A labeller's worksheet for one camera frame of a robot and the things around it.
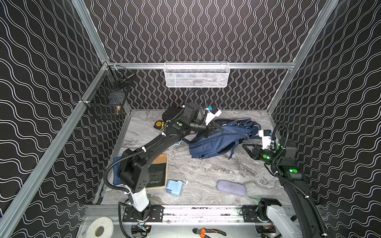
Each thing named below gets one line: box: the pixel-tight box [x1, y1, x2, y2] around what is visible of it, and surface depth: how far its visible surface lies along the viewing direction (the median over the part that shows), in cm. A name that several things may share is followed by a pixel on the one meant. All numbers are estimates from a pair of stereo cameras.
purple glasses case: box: [216, 179, 247, 197], surface depth 82 cm
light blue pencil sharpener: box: [165, 179, 189, 197], surface depth 81 cm
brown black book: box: [145, 153, 169, 190], surface depth 87 cm
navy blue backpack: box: [184, 118, 261, 160], surface depth 74 cm
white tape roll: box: [86, 216, 115, 238], surface depth 72 cm
